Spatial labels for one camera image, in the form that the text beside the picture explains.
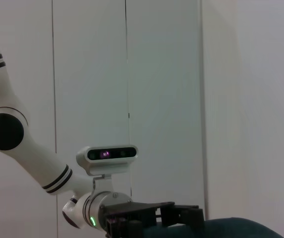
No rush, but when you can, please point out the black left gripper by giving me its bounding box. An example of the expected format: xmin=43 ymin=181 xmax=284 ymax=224
xmin=99 ymin=201 xmax=206 ymax=238

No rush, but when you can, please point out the dark teal lunch bag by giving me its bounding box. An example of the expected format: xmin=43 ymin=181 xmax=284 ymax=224
xmin=142 ymin=217 xmax=284 ymax=238

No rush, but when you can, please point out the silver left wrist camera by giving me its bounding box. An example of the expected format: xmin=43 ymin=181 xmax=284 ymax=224
xmin=76 ymin=145 xmax=139 ymax=196

